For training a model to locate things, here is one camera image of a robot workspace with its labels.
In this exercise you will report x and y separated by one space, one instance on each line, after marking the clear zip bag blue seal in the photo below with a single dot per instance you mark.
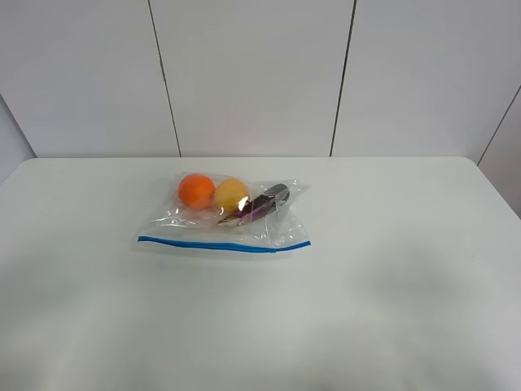
177 226

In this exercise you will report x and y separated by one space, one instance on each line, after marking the purple eggplant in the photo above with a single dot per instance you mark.
263 205

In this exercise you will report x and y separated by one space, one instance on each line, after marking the yellow fruit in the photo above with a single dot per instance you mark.
230 195

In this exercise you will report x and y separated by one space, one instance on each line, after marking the orange fruit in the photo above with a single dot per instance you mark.
195 191

